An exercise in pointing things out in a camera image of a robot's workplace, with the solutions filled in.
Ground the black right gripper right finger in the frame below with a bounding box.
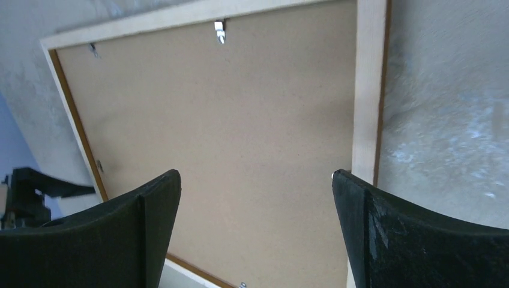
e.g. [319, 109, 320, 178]
[332, 169, 508, 287]

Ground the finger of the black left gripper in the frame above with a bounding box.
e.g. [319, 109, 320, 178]
[2, 167, 95, 229]

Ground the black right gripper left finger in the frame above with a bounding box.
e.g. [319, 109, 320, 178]
[1, 170, 181, 287]

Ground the brown backing board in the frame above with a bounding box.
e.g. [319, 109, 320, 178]
[46, 1, 357, 287]

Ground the wooden picture frame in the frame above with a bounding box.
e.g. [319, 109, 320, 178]
[40, 0, 393, 288]

